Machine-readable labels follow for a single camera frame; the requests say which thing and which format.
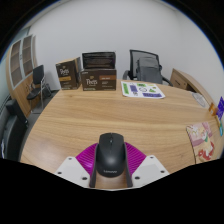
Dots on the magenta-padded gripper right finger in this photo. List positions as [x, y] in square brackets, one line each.
[150, 168]

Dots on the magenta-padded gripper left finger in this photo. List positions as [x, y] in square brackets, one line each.
[73, 168]

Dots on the black computer mouse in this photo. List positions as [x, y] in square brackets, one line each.
[110, 155]

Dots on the pink cartoon print mouse pad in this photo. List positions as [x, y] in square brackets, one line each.
[201, 140]

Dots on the black armchair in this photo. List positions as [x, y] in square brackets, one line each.
[12, 131]

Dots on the white printed sticker sheet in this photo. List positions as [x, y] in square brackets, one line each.
[142, 90]

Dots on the small blue box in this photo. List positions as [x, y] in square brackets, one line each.
[221, 128]

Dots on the small orange box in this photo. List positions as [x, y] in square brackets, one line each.
[213, 109]

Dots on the wide brown cardboard box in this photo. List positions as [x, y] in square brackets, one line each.
[98, 80]

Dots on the purple card package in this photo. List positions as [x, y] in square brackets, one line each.
[220, 108]

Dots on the tall brown cardboard box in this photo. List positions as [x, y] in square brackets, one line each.
[66, 74]

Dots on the wooden side cabinet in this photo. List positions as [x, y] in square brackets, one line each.
[185, 80]

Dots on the grey backpack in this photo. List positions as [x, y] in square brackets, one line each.
[149, 70]

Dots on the black visitor chair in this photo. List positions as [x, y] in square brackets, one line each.
[38, 74]

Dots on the open dark cardboard box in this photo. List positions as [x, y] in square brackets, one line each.
[99, 60]

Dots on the wooden shelf unit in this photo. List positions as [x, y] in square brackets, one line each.
[18, 70]

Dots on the black mesh office chair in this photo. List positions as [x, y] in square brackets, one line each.
[143, 53]

